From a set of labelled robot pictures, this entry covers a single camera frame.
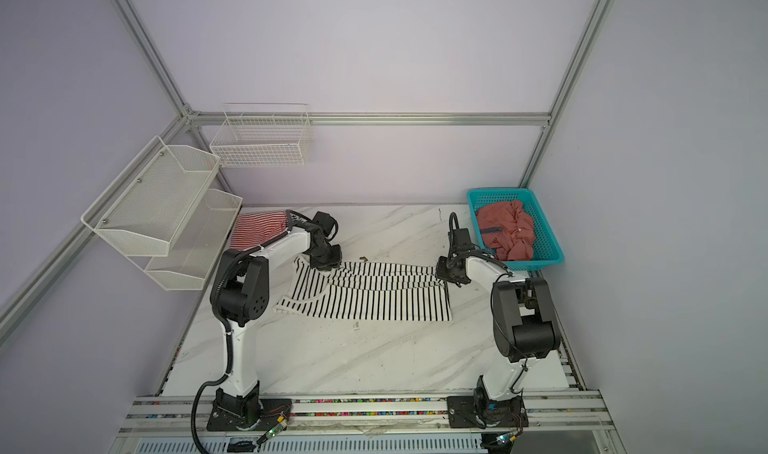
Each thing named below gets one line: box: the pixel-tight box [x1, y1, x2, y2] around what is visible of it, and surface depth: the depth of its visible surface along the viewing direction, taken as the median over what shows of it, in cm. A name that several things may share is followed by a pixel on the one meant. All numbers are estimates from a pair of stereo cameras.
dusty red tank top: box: [476, 200, 536, 261], surface depth 112 cm
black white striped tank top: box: [273, 258, 453, 321], surface depth 98 cm
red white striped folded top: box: [230, 211, 288, 251], surface depth 110 cm
